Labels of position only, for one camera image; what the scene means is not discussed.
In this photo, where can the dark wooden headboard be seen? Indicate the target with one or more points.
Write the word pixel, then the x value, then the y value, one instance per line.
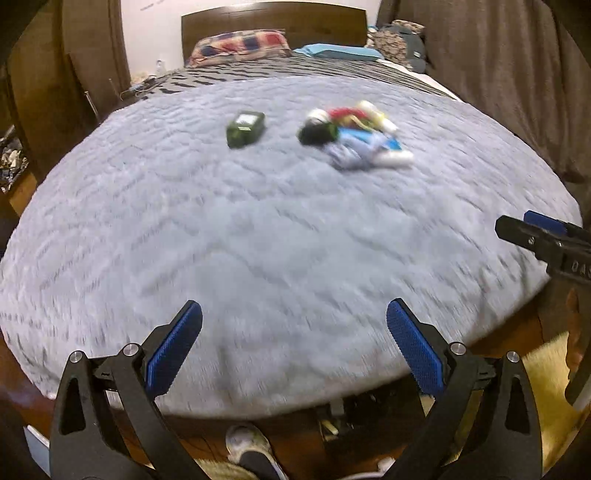
pixel 301 23

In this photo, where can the dark wooden wardrobe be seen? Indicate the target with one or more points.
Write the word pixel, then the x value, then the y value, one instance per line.
pixel 64 74

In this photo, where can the black green tape roll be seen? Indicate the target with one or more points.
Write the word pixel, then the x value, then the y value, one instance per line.
pixel 318 133

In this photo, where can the small white yellow bottle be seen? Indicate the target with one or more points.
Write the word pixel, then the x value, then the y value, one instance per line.
pixel 379 119

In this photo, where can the red blue checkered pillow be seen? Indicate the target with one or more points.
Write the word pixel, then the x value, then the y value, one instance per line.
pixel 238 46

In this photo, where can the white sneaker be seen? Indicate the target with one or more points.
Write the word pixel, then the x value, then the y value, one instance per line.
pixel 245 438

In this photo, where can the person's right hand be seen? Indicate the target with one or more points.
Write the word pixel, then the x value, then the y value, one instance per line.
pixel 576 346

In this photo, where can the brown curtain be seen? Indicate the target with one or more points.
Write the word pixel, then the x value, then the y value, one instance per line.
pixel 516 62

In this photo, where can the white tube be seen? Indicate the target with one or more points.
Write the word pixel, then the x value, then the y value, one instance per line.
pixel 393 159

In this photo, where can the grey black patterned bedsheet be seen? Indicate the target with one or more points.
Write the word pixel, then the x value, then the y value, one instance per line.
pixel 296 65

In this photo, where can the light blue pillow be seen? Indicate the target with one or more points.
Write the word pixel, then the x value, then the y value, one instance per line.
pixel 341 52

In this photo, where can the grey fluffy blanket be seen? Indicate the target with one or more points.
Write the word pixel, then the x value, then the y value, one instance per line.
pixel 292 261

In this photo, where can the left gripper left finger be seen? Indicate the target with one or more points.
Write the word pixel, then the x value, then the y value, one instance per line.
pixel 85 442

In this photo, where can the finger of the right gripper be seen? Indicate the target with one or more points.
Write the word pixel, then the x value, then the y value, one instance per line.
pixel 517 233
pixel 554 226

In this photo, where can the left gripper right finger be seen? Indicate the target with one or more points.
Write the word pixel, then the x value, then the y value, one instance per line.
pixel 484 423

